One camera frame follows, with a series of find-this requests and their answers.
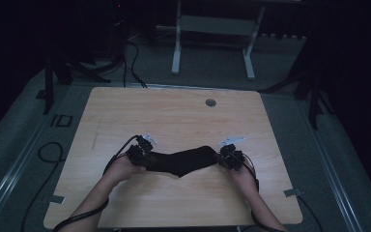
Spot person's right hand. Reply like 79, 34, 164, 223
228, 161, 261, 195

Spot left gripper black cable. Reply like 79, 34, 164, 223
52, 134, 141, 232

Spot metal floor rail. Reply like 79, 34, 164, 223
0, 105, 66, 226
298, 96, 365, 232
122, 82, 263, 92

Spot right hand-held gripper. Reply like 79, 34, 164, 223
217, 136, 246, 172

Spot black cables on carpet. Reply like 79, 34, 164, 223
121, 39, 149, 89

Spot black tripod stand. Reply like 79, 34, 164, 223
259, 32, 337, 131
36, 52, 112, 116

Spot looped black floor cable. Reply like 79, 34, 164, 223
19, 141, 67, 232

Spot white power strip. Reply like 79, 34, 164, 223
260, 32, 307, 41

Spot person's left hand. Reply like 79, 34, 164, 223
103, 155, 147, 187

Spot grey tape piece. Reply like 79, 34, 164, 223
47, 194, 67, 206
283, 188, 302, 198

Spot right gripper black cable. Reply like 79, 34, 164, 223
242, 153, 288, 232

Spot white metal desk frame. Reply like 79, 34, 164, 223
156, 0, 267, 81

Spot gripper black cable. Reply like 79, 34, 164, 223
52, 134, 141, 232
242, 153, 288, 232

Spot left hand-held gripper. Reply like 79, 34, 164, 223
127, 132, 158, 169

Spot long black sock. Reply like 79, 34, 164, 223
146, 145, 222, 179

